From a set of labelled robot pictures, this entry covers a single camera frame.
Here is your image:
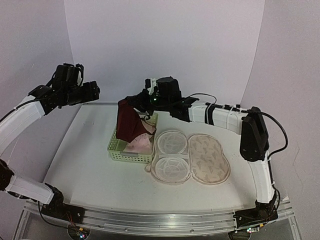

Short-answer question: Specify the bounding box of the beige bra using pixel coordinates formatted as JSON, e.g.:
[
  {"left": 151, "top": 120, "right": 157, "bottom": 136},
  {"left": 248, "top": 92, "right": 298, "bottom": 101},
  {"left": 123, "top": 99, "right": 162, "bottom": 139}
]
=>
[{"left": 123, "top": 114, "right": 157, "bottom": 155}]

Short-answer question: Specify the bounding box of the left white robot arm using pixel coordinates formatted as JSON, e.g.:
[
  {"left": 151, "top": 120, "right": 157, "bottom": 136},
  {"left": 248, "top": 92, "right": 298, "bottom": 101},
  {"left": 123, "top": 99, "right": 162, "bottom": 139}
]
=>
[{"left": 0, "top": 63, "right": 100, "bottom": 219}]

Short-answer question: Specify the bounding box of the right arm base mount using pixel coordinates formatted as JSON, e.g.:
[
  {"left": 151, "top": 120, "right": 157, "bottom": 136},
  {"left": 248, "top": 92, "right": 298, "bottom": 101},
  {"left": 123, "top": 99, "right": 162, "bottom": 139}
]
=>
[{"left": 233, "top": 200, "right": 279, "bottom": 230}]

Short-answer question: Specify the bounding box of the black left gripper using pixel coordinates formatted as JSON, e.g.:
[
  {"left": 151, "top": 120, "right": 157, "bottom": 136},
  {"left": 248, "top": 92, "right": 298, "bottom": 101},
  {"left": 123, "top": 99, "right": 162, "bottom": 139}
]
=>
[{"left": 63, "top": 80, "right": 100, "bottom": 106}]

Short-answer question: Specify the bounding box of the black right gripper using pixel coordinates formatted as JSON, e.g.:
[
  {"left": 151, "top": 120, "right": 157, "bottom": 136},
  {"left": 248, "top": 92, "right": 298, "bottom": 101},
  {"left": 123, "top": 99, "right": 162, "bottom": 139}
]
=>
[{"left": 126, "top": 89, "right": 170, "bottom": 116}]

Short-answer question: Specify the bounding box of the dark red bra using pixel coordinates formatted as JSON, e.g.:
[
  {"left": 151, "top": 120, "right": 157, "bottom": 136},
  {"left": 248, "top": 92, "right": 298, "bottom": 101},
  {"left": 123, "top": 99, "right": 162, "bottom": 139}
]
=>
[{"left": 116, "top": 99, "right": 156, "bottom": 143}]

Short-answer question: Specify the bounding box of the aluminium front rail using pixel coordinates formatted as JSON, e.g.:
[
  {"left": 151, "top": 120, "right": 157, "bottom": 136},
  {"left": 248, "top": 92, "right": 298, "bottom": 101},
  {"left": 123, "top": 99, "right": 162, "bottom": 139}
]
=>
[{"left": 23, "top": 189, "right": 295, "bottom": 232}]

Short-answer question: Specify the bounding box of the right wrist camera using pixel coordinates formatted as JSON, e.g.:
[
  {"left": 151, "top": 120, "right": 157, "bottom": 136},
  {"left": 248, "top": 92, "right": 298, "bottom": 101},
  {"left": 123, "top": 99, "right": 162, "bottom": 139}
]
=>
[{"left": 145, "top": 78, "right": 157, "bottom": 96}]

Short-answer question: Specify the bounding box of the floral mesh laundry bag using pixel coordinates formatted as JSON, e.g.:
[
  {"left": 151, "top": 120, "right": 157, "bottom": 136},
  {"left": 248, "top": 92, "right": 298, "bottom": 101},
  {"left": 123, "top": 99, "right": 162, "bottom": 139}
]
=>
[{"left": 145, "top": 130, "right": 231, "bottom": 185}]

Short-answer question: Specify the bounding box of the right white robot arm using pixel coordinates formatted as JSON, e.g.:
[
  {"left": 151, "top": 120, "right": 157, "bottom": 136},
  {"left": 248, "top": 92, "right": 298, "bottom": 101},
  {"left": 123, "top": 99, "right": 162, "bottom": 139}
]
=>
[{"left": 125, "top": 76, "right": 289, "bottom": 222}]

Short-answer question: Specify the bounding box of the green plastic basket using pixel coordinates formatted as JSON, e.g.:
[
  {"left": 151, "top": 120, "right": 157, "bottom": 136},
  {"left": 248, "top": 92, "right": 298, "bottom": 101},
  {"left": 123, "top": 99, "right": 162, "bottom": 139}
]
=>
[{"left": 107, "top": 112, "right": 158, "bottom": 163}]

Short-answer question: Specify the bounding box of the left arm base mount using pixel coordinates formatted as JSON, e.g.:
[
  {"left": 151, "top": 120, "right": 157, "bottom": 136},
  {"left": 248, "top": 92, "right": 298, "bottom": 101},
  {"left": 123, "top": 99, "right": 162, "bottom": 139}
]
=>
[{"left": 40, "top": 183, "right": 85, "bottom": 224}]

